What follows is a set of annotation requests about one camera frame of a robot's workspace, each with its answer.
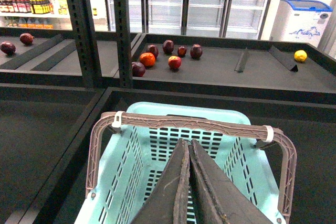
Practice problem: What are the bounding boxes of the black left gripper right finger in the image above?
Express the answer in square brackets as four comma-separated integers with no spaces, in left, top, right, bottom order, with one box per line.
[188,140,271,223]

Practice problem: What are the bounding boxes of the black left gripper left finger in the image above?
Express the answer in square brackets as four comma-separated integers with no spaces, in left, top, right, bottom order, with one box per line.
[131,138,190,223]

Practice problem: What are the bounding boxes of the light blue plastic basket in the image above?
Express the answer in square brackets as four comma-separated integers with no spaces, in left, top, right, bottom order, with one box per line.
[74,101,287,224]

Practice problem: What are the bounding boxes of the red yellow apple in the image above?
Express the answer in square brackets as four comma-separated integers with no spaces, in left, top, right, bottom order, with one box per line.
[168,56,182,70]

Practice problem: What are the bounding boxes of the dark red apple front left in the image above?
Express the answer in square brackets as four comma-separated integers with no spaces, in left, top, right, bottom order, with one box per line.
[132,62,146,77]

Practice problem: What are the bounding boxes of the dark red apple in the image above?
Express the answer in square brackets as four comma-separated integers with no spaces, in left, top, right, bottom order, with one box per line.
[146,45,159,59]
[132,62,146,77]
[190,44,203,59]
[162,40,174,55]

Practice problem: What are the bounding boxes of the dark red apple back right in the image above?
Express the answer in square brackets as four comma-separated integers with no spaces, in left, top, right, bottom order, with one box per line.
[190,44,203,59]

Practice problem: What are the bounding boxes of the small red apple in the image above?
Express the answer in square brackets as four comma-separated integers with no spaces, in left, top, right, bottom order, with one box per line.
[177,46,187,57]

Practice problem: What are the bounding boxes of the dark red apple back left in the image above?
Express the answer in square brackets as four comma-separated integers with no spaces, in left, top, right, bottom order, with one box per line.
[146,45,159,59]

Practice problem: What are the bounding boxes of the dark red apple back middle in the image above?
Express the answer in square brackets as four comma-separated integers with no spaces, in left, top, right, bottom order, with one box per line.
[162,40,174,55]

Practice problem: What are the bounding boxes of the orange fruit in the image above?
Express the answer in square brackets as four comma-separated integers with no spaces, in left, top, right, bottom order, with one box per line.
[139,52,156,68]

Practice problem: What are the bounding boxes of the black triangular shelf divider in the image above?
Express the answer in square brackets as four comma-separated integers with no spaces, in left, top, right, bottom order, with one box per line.
[268,46,298,72]

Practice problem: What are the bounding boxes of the yellow lemon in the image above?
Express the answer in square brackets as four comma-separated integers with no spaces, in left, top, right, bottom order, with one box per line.
[294,50,308,63]

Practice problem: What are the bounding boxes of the glass door refrigerator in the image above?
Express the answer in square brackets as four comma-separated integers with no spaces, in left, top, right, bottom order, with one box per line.
[101,0,279,40]

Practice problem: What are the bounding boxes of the white blue chest freezer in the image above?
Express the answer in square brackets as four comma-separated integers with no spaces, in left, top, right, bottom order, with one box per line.
[269,0,333,47]

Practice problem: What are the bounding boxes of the dark red fruit left shelf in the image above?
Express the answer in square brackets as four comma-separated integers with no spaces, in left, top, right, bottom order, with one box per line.
[19,33,34,46]

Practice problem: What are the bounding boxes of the dark red fruit far left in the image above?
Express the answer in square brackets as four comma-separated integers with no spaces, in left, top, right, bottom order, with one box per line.
[1,41,16,55]

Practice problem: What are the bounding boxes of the grocery shelf with bottles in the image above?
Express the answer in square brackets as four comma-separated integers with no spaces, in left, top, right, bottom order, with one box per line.
[0,0,108,31]

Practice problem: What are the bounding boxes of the black shelf upright post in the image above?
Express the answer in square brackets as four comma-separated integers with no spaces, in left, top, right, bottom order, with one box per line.
[67,0,102,88]

